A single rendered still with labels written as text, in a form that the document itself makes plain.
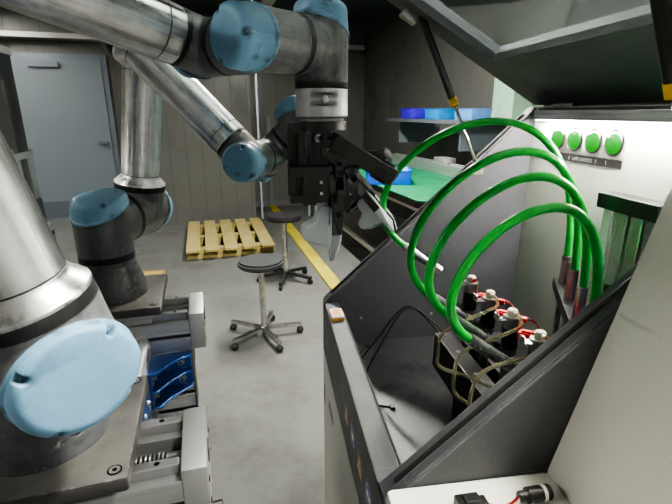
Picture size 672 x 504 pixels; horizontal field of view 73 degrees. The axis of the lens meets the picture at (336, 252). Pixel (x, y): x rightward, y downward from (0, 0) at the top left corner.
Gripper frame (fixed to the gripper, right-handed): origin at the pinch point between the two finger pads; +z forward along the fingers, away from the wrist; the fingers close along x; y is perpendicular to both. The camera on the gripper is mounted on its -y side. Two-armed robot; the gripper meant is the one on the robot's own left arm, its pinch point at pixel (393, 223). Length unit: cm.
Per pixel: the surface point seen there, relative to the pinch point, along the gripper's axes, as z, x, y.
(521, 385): 30.1, 32.1, -5.1
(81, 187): -373, -399, 377
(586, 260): 26.0, 9.8, -22.5
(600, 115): 8.3, -8.9, -43.2
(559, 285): 30.3, -9.1, -17.2
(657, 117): 14.7, 2.9, -45.8
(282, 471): 42, -74, 113
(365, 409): 24.1, 18.9, 20.6
